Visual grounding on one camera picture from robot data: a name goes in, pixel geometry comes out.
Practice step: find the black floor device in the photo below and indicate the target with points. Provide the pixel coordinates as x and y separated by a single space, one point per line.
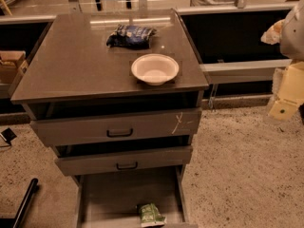
7 136

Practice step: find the middle grey drawer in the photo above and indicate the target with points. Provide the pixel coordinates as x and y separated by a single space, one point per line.
122 161

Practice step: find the grey low wall rail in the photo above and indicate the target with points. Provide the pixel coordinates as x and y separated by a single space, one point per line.
242 72

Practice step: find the white bowl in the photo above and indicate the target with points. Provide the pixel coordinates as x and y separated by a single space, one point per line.
155 69

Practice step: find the black bar on floor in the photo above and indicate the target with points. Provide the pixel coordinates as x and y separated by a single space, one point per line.
17 220

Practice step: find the grey drawer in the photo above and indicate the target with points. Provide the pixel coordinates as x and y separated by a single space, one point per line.
122 161
119 127
112 200

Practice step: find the blue chip bag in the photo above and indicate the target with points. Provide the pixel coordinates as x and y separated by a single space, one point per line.
128 36

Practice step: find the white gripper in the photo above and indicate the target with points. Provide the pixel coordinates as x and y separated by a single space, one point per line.
294 35

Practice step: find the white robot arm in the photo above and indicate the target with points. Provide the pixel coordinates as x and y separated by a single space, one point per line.
292 35

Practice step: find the bottom grey drawer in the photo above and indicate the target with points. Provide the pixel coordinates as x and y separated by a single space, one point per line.
112 200

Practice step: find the green jalapeno chip bag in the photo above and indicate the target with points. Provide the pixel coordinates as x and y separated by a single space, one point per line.
150 215

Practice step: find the top grey drawer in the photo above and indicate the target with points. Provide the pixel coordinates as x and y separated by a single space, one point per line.
119 127

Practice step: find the grey drawer cabinet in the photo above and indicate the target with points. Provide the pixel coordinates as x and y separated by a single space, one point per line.
75 74

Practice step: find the cardboard box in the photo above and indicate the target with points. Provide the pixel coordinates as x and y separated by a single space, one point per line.
12 62

